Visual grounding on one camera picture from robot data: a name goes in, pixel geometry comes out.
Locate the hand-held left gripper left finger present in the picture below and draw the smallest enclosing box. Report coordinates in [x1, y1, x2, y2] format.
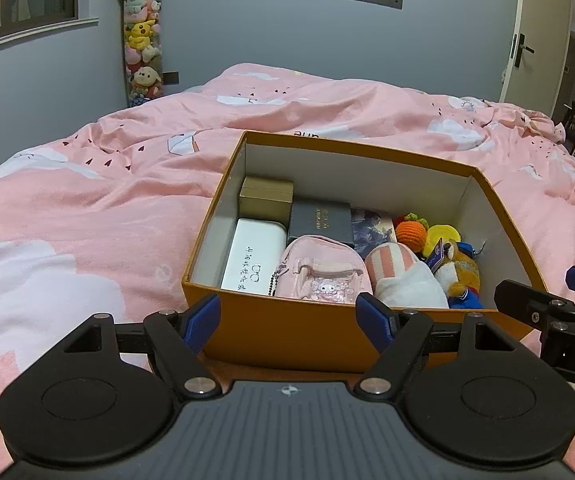
[32, 294, 223, 402]

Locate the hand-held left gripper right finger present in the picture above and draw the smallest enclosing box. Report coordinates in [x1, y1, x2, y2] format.
[355, 292, 543, 402]

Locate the pink striped plush toy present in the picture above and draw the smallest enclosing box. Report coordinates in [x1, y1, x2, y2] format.
[364, 241, 449, 309]

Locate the brown plush dog toy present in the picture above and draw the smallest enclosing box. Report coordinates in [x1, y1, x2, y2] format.
[435, 241, 484, 309]

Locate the pink mini backpack pouch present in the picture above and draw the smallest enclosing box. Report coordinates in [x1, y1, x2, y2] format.
[270, 235, 373, 306]

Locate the white glasses case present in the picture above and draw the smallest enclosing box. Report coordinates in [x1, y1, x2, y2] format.
[220, 217, 287, 292]

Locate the photo card box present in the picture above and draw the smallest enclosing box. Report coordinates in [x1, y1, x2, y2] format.
[350, 208, 397, 261]

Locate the orange cardboard box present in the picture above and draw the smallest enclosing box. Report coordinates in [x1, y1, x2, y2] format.
[182, 130, 551, 375]

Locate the blue card tag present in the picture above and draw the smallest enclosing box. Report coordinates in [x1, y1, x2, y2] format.
[426, 237, 449, 273]

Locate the orange crocheted toy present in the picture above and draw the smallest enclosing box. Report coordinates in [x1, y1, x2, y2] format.
[394, 213, 429, 251]

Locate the yellow round lid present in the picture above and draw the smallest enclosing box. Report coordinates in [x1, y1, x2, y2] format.
[426, 224, 463, 251]

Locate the dark grey box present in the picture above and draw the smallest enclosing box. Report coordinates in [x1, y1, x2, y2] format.
[287, 199, 353, 248]

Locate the small gold box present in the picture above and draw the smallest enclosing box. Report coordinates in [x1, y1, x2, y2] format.
[239, 176, 294, 223]

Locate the pink printed blanket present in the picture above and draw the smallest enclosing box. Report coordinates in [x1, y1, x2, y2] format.
[0, 62, 575, 480]

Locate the door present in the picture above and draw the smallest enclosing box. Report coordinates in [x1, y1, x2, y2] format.
[498, 0, 575, 118]

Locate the column of plush toys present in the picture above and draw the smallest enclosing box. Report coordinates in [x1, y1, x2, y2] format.
[116, 0, 164, 108]

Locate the black door handle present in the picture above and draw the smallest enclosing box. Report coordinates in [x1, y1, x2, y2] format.
[510, 33, 535, 68]

